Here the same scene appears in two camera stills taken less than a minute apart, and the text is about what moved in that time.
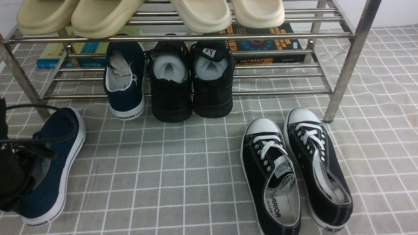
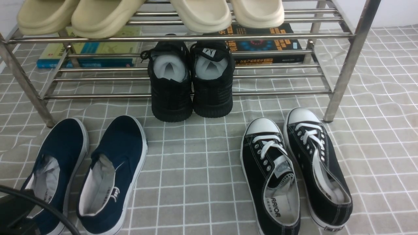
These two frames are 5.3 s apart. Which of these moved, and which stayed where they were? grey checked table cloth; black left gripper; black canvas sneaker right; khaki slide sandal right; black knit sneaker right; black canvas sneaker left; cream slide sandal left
Moved: black left gripper
Stayed: black canvas sneaker left; cream slide sandal left; khaki slide sandal right; black knit sneaker right; grey checked table cloth; black canvas sneaker right
